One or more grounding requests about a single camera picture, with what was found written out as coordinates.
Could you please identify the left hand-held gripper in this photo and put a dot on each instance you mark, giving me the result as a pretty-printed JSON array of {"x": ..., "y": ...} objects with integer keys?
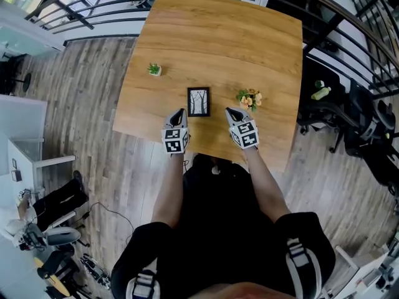
[{"x": 174, "y": 142}]

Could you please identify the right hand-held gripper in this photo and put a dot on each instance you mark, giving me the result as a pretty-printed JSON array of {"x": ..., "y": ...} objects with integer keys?
[{"x": 246, "y": 135}]

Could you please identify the dark brown picture frame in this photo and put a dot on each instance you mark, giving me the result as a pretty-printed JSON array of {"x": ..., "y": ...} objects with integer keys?
[{"x": 199, "y": 102}]

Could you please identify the person's right forearm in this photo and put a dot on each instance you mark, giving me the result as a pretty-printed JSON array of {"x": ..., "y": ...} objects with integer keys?
[{"x": 268, "y": 188}]

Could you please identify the person's left forearm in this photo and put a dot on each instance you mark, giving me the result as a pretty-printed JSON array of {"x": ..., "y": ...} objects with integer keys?
[{"x": 168, "y": 192}]

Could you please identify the orange flower plant white pot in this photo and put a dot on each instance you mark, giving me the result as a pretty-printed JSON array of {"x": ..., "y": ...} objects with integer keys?
[{"x": 249, "y": 100}]

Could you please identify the small green plant white pot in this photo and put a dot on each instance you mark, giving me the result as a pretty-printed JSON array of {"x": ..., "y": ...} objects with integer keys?
[{"x": 155, "y": 69}]

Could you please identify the green drink bottle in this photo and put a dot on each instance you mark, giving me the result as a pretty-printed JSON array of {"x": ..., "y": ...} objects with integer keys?
[{"x": 321, "y": 93}]

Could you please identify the small green round object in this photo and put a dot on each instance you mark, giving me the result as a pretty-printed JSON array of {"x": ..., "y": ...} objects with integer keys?
[{"x": 319, "y": 83}]

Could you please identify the person's black clothing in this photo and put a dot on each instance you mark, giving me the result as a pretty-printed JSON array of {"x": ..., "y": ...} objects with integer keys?
[{"x": 224, "y": 244}]

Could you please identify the frosted glass partition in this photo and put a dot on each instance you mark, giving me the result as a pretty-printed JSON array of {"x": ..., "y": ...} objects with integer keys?
[{"x": 22, "y": 114}]

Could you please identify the grey-backed office chair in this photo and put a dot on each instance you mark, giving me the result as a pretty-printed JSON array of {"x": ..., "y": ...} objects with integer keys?
[{"x": 60, "y": 237}]

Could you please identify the small dark brown box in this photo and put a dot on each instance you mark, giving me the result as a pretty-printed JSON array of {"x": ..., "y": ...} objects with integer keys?
[{"x": 16, "y": 175}]

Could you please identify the silver and black metal device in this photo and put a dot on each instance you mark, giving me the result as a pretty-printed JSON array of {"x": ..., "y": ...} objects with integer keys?
[{"x": 93, "y": 269}]

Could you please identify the yellow round table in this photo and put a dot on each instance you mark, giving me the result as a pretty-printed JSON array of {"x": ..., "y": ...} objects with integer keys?
[{"x": 59, "y": 283}]

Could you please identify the white cluttered office desk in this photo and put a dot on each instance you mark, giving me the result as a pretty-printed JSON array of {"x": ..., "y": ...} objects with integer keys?
[{"x": 371, "y": 273}]

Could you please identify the black office chair grey bracket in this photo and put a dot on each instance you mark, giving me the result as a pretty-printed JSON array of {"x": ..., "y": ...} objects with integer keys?
[{"x": 361, "y": 104}]

